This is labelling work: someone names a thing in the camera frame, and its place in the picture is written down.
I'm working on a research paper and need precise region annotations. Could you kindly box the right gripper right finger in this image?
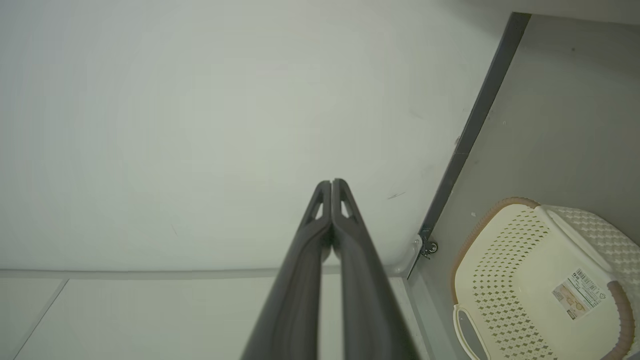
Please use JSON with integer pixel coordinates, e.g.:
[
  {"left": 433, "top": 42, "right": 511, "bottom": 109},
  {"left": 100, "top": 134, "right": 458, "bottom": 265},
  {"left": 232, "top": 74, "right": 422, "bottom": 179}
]
[{"left": 331, "top": 178, "right": 422, "bottom": 360}]

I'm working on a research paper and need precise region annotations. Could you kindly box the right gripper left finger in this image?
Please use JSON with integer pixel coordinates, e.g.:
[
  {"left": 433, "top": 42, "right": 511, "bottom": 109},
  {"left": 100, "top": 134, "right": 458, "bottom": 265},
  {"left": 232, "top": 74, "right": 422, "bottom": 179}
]
[{"left": 240, "top": 180, "right": 334, "bottom": 360}]

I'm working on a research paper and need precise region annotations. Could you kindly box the cream plastic laundry basket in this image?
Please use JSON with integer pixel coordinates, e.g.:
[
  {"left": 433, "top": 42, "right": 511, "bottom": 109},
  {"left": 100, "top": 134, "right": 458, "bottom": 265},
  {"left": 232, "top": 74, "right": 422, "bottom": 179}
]
[{"left": 450, "top": 196, "right": 640, "bottom": 360}]

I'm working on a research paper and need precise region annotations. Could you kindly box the paper barcode label sticker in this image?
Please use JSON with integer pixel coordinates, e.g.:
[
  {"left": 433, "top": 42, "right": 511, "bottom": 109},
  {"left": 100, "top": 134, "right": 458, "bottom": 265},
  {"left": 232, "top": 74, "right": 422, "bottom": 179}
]
[{"left": 551, "top": 268, "right": 607, "bottom": 321}]

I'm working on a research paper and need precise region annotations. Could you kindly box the black baseboard strip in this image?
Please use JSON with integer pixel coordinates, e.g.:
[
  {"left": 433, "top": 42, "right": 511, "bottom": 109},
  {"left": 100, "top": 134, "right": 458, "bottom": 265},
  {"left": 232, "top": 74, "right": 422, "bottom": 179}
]
[{"left": 406, "top": 12, "right": 532, "bottom": 279}]

